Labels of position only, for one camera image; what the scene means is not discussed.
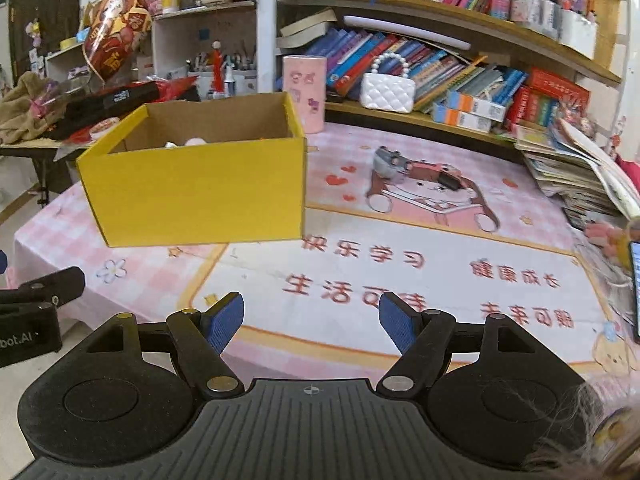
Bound stack of magazines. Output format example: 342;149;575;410
512;117;640;221

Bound pens in desk organiser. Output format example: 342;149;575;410
187;42;258;101

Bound red plastic wrapping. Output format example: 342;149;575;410
150;77;201;103

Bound white pen container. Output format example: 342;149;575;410
560;5;598;59

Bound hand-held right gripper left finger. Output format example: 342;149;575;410
80;292;246;401

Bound white storage shelf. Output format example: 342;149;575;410
150;0;281;102

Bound yellow plastic holder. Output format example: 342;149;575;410
617;220;640;268

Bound wooden bookshelf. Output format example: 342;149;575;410
275;0;626;147

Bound pink pencil holder with stickers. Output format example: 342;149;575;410
282;55;328;134

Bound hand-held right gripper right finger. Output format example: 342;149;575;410
375;291;543;401

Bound long black box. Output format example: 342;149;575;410
50;82;161;139

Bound pink printed table mat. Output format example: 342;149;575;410
12;120;640;401

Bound pink red cloth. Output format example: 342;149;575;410
615;155;640;196

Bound white rolled paper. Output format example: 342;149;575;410
344;15;471;51

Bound yellow cardboard box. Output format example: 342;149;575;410
76;91;307;248

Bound red white tape roll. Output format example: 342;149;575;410
89;117;121;142

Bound person's hair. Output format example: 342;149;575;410
520;382;640;480

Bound brown cloth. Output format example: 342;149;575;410
0;71;66;145

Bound stack of thick grey books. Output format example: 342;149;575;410
277;7;338;51

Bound red gold foil decoration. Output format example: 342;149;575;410
82;0;153;83

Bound black folding table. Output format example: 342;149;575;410
0;141;76;207

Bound dark wooden door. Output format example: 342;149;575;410
7;0;82;72

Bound row of colourful books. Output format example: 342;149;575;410
305;27;528;113

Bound grey toy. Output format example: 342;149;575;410
374;146;412;179

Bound white quilted handbag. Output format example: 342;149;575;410
360;52;417;114

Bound pink plush doll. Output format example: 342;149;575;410
584;222;626;258

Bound row of red dictionaries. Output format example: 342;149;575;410
505;66;591;131

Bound orange and white box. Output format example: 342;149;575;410
446;90;507;122
431;102;493;133

